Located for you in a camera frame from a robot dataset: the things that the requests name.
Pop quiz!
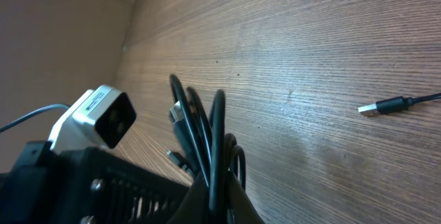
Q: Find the thin black USB cable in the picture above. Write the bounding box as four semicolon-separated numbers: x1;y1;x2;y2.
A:
357;92;441;118

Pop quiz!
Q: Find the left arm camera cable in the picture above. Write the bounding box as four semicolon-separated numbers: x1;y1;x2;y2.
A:
0;103;72;134

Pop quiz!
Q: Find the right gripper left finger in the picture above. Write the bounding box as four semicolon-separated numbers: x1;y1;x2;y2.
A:
167;173;209;224

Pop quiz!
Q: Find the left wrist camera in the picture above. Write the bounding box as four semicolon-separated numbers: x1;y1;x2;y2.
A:
48;85;136;154

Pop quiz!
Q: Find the thick black USB cable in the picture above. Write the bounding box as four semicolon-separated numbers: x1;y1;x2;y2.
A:
167;74;247;218

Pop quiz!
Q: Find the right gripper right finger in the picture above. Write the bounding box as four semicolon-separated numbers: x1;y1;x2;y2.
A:
227;172;265;224

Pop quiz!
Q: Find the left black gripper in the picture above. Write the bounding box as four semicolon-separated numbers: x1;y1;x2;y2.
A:
1;141;189;223

